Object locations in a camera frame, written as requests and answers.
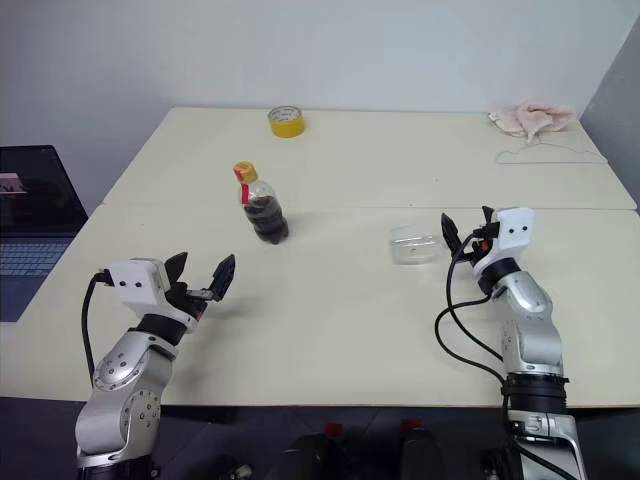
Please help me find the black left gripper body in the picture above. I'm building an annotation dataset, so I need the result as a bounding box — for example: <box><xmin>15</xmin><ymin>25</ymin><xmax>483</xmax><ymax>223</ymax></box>
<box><xmin>163</xmin><ymin>282</ymin><xmax>222</xmax><ymax>322</ymax></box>

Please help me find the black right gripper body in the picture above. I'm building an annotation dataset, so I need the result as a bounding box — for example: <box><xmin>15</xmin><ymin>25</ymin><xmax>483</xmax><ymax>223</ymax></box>
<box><xmin>451</xmin><ymin>221</ymin><xmax>501</xmax><ymax>266</ymax></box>

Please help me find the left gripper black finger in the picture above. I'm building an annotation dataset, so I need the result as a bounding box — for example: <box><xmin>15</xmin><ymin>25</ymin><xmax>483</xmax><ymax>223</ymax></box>
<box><xmin>209</xmin><ymin>253</ymin><xmax>237</xmax><ymax>302</ymax></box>
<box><xmin>165</xmin><ymin>251</ymin><xmax>190</xmax><ymax>292</ymax></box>

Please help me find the clear wine glass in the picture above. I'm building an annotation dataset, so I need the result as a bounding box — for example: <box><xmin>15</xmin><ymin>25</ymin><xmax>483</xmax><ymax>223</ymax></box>
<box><xmin>388</xmin><ymin>224</ymin><xmax>448</xmax><ymax>267</ymax></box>

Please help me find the cola bottle with red label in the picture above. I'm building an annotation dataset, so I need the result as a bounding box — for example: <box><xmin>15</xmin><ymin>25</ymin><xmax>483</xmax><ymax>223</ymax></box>
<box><xmin>238</xmin><ymin>172</ymin><xmax>291</xmax><ymax>247</ymax></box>

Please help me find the yellow bottle cap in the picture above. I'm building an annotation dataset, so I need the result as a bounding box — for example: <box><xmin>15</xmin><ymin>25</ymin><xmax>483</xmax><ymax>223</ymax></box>
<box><xmin>232</xmin><ymin>160</ymin><xmax>260</xmax><ymax>183</ymax></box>

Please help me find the crumpled pink cloth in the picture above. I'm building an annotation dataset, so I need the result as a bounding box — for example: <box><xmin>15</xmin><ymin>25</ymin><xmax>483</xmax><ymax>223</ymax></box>
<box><xmin>486</xmin><ymin>101</ymin><xmax>576</xmax><ymax>147</ymax></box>

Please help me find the dark open laptop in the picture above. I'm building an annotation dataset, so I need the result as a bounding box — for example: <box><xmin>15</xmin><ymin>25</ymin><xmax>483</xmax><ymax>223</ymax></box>
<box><xmin>0</xmin><ymin>144</ymin><xmax>91</xmax><ymax>324</ymax></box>

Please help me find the yellow tape roll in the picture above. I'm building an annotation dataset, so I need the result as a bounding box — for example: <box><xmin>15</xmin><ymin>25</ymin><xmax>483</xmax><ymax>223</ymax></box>
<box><xmin>268</xmin><ymin>104</ymin><xmax>306</xmax><ymax>139</ymax></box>

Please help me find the dark bottle with red cap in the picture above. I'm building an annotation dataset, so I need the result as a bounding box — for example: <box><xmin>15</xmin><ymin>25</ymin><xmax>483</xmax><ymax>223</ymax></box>
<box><xmin>398</xmin><ymin>418</ymin><xmax>443</xmax><ymax>480</ymax></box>
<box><xmin>278</xmin><ymin>422</ymin><xmax>352</xmax><ymax>480</ymax></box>

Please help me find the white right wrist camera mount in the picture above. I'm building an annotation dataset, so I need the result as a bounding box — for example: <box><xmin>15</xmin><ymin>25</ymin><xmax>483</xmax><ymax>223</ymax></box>
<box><xmin>471</xmin><ymin>206</ymin><xmax>537</xmax><ymax>277</ymax></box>

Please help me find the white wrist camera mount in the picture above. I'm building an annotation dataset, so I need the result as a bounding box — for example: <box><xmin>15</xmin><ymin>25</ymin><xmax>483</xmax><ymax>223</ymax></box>
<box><xmin>107</xmin><ymin>257</ymin><xmax>200</xmax><ymax>334</ymax></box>
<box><xmin>471</xmin><ymin>206</ymin><xmax>537</xmax><ymax>277</ymax></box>

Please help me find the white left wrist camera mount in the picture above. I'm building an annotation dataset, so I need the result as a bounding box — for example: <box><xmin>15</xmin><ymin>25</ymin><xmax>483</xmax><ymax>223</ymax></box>
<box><xmin>107</xmin><ymin>257</ymin><xmax>200</xmax><ymax>334</ymax></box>

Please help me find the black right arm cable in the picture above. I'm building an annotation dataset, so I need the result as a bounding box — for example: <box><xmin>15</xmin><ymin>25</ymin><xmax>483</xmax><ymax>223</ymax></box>
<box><xmin>433</xmin><ymin>233</ymin><xmax>512</xmax><ymax>401</ymax></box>

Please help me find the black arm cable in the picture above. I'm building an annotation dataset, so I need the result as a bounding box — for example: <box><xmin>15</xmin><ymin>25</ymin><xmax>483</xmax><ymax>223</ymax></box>
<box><xmin>433</xmin><ymin>233</ymin><xmax>512</xmax><ymax>401</ymax></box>
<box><xmin>81</xmin><ymin>269</ymin><xmax>112</xmax><ymax>386</ymax></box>

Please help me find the thin white cord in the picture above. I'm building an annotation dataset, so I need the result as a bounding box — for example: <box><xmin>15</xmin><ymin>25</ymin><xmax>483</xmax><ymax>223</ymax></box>
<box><xmin>495</xmin><ymin>130</ymin><xmax>609</xmax><ymax>166</ymax></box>

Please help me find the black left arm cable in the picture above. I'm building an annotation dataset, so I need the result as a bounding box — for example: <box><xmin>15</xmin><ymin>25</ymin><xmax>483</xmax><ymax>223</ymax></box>
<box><xmin>81</xmin><ymin>269</ymin><xmax>112</xmax><ymax>386</ymax></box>

